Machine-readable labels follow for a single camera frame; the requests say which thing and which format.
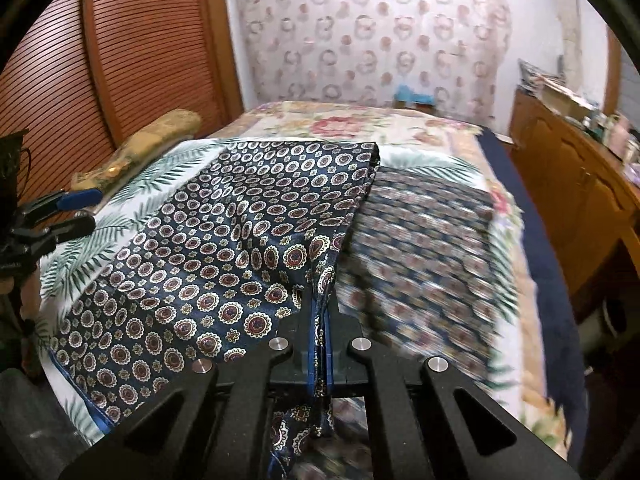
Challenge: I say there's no ring patterned curtain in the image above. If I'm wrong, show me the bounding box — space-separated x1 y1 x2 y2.
222 0 516 126

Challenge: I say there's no cardboard box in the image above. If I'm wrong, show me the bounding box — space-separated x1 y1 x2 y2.
542 82 596 121

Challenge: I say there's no wooden cabinet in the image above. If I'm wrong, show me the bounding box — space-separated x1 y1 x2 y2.
510 89 640 321

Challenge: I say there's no wooden louvered wardrobe door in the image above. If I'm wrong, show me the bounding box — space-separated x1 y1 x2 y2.
0 0 246 211

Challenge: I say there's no person's left hand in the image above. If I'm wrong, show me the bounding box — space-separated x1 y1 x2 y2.
17 271 45 322

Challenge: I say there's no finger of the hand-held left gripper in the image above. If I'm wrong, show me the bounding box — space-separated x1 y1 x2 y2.
30 187 103 217
30 212 97 250

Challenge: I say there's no printed bag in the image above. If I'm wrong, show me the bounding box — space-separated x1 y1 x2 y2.
517 59 566 91

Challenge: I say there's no navy blue bed cover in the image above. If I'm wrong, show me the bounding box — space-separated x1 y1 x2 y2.
475 127 591 466

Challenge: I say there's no blue box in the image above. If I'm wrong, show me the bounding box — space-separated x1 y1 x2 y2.
394 87 436 111

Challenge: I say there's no white wrapped pipe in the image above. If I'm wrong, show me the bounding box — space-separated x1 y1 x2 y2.
552 0 583 83

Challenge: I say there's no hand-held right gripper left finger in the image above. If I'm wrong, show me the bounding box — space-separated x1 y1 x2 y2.
57 305 321 480

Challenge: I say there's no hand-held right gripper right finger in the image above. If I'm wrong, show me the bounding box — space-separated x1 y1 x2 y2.
325 309 583 480

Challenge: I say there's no floral bedsheet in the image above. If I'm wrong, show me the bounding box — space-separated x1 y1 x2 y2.
245 101 571 461

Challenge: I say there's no pink bottle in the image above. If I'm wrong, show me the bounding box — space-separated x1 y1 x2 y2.
612 115 633 158

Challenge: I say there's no blue medallion print pajama top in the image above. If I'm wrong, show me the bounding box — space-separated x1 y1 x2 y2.
47 140 521 480

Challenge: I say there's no folded gold patterned blanket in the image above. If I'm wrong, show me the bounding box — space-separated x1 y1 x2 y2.
70 110 203 193

